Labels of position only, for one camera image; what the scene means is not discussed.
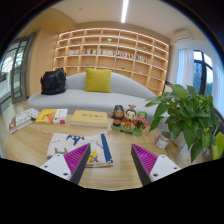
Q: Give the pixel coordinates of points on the wooden shelf unit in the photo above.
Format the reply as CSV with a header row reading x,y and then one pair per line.
x,y
110,61

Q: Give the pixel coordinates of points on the plain yellow book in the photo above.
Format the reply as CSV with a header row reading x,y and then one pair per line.
x,y
89,118

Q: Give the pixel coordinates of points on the black bag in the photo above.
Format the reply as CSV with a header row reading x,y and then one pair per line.
x,y
53,81

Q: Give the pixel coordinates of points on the yellow cushion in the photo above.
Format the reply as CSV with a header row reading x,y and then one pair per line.
x,y
98,80

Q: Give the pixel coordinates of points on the white air conditioner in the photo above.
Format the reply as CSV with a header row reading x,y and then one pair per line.
x,y
182,35

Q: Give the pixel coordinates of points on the dark-framed window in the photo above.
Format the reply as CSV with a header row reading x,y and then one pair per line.
x,y
201,75

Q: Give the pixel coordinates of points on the white towel with colourful print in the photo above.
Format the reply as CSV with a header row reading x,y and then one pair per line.
x,y
63,144

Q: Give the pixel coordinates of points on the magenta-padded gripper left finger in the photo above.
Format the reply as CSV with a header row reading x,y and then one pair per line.
x,y
55,165

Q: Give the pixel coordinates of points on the red and white book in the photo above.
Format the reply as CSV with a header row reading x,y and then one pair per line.
x,y
21,120

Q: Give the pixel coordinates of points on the colourful figurine set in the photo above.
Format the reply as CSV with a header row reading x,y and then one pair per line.
x,y
130,121

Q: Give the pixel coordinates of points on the light grey curved sofa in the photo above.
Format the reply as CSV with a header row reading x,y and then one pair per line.
x,y
83,99

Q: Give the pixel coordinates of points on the green potted plant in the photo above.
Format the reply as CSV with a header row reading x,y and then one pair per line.
x,y
188,115

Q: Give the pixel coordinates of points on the yellow and orange book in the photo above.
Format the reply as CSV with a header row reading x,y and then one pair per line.
x,y
50,116

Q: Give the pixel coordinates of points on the grey-framed glass door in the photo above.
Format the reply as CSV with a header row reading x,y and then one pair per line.
x,y
18,70

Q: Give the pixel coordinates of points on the long ceiling light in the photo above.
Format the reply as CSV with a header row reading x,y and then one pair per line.
x,y
125,10

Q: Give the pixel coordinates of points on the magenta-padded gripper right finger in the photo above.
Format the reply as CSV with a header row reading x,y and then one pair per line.
x,y
163,166

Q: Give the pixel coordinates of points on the white sheer curtain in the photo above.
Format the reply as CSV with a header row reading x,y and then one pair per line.
x,y
184,68

